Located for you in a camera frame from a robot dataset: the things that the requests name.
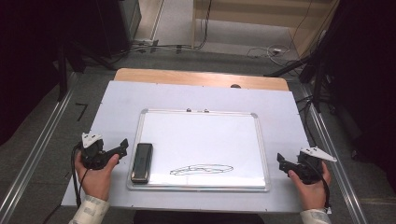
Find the silver framed whiteboard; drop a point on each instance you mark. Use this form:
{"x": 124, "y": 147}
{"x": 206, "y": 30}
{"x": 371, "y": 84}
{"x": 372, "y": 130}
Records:
{"x": 202, "y": 140}

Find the dark curtain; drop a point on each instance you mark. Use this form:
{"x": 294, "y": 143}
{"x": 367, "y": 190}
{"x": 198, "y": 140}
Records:
{"x": 367, "y": 77}
{"x": 25, "y": 62}

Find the person's dark trousers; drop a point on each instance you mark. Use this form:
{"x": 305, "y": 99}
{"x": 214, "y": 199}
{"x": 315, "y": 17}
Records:
{"x": 199, "y": 218}

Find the small black table knob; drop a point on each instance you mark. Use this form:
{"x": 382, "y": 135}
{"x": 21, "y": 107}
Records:
{"x": 235, "y": 86}

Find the black whiteboard eraser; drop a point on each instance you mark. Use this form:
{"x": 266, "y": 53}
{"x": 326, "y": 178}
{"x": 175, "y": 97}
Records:
{"x": 142, "y": 161}

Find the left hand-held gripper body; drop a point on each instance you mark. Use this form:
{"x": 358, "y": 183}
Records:
{"x": 93, "y": 155}

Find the dark cabinet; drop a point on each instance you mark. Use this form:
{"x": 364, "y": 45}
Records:
{"x": 115, "y": 25}

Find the power strip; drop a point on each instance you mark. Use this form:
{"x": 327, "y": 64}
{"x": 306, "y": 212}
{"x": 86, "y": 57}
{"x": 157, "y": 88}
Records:
{"x": 145, "y": 42}

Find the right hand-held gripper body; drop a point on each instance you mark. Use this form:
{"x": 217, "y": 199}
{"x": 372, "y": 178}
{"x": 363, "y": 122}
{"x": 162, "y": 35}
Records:
{"x": 308, "y": 171}

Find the light wooden shelf unit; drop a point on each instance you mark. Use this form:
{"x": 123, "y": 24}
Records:
{"x": 249, "y": 15}

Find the person's left hand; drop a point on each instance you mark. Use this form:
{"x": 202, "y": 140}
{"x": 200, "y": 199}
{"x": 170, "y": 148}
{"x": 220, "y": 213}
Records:
{"x": 95, "y": 182}

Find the aluminium floor rail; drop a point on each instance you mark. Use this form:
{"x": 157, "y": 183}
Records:
{"x": 40, "y": 146}
{"x": 337, "y": 174}

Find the black metal stand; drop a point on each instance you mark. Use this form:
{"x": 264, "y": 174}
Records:
{"x": 63, "y": 71}
{"x": 317, "y": 81}

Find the person's right hand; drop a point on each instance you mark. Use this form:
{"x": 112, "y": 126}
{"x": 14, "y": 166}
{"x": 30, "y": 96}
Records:
{"x": 313, "y": 194}

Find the large white cover board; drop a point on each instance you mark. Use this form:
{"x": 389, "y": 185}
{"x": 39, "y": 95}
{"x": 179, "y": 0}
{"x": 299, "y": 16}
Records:
{"x": 124, "y": 96}

